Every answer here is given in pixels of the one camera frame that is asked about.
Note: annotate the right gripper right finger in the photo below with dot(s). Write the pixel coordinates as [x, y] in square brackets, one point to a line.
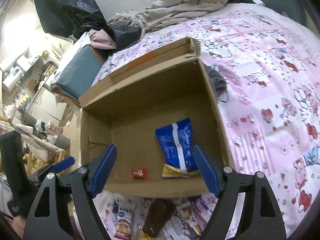
[261, 216]

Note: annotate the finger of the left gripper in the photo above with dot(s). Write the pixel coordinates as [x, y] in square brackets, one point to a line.
[54, 168]

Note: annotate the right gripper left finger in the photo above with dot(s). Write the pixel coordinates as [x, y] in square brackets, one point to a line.
[49, 218]

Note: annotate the white black label packet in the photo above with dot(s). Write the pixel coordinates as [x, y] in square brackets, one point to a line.
[190, 218]

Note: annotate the small red candy packet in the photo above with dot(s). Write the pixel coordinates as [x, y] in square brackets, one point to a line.
[139, 173]

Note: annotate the blue snack bag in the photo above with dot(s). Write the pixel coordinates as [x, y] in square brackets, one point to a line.
[176, 142]

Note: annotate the dark brown chocolate snack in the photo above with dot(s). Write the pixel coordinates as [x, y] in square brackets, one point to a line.
[160, 211]

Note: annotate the white red biscuit packet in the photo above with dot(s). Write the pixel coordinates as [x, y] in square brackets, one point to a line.
[124, 220]

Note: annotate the grey trash bin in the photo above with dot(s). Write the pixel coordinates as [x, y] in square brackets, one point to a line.
[62, 142]

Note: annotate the brown cardboard box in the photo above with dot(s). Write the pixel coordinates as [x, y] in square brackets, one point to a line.
[125, 108]

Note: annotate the dark grey cloth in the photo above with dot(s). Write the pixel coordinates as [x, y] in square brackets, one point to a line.
[218, 84]

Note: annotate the white water heater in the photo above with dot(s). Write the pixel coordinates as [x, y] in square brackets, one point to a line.
[12, 79]

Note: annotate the pink Hello Kitty bedsheet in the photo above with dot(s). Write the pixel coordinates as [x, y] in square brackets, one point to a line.
[271, 120]

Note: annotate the black plastic bag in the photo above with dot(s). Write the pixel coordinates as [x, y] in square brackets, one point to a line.
[72, 18]

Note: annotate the crumpled floral blanket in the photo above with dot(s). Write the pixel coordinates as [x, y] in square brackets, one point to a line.
[163, 13]

